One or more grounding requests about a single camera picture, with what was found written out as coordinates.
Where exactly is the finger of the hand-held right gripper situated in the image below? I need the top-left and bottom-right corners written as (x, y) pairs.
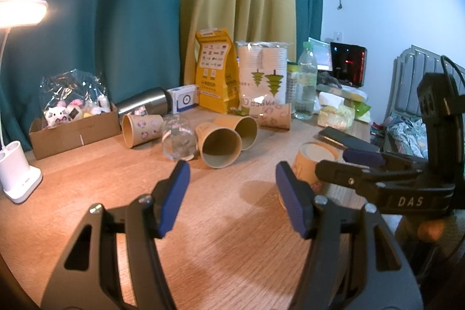
top-left (342, 148), bottom-right (430, 171)
top-left (314, 160), bottom-right (455, 215)

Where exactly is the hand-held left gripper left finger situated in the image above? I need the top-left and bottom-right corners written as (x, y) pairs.
top-left (40, 160), bottom-right (191, 310)

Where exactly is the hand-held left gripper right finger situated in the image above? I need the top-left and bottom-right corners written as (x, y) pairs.
top-left (275, 161), bottom-right (425, 310)

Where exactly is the brown paper cup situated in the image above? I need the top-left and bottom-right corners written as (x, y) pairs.
top-left (121, 113), bottom-right (165, 150)
top-left (195, 122), bottom-right (242, 170)
top-left (292, 142), bottom-right (340, 209)
top-left (256, 103), bottom-right (292, 131)
top-left (214, 115), bottom-right (259, 151)

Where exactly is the clear glass cup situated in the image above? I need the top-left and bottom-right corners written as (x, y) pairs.
top-left (161, 115), bottom-right (198, 162)

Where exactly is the person's right hand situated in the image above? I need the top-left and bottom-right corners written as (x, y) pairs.
top-left (418, 219), bottom-right (448, 241)

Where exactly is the black smartphone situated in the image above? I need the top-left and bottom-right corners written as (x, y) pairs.
top-left (318, 126), bottom-right (380, 153)

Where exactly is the printed cloth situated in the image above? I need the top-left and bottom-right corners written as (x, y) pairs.
top-left (371, 116), bottom-right (429, 160)

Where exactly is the green packet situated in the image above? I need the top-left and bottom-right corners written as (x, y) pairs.
top-left (350, 101), bottom-right (372, 122)

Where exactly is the yellow tissue packet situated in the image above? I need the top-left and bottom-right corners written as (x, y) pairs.
top-left (318, 105), bottom-right (356, 131)

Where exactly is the grey chair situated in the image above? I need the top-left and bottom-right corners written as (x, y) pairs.
top-left (385, 44), bottom-right (465, 122)

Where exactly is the clear plastic water bottle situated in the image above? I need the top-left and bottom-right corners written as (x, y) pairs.
top-left (294, 42), bottom-right (319, 121)

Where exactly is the black computer case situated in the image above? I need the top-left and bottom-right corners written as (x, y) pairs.
top-left (329, 42), bottom-right (367, 87)

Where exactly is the small white blue box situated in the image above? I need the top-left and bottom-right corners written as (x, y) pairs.
top-left (167, 84), bottom-right (200, 114)

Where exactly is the steel thermos flask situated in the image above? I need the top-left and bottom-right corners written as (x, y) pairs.
top-left (115, 87), bottom-right (174, 118)

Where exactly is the white container with green lid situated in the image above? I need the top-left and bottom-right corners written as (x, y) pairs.
top-left (286, 61), bottom-right (300, 103)

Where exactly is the computer monitor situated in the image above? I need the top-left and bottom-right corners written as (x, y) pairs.
top-left (307, 37), bottom-right (333, 71)

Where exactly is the cardboard box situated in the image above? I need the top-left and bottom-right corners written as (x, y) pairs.
top-left (29, 103), bottom-right (122, 161)

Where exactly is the yellow standing pouch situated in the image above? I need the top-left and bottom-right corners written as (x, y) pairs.
top-left (194, 28), bottom-right (240, 114)

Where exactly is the pack of white paper cups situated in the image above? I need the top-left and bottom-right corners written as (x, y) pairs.
top-left (235, 40), bottom-right (293, 114)

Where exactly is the plastic bag of plush toys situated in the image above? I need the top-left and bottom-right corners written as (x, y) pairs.
top-left (39, 68), bottom-right (111, 131)

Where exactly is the white desk lamp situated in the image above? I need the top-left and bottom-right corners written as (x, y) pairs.
top-left (0, 0), bottom-right (49, 205)

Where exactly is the black cable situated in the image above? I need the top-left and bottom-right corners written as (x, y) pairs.
top-left (441, 55), bottom-right (465, 82)

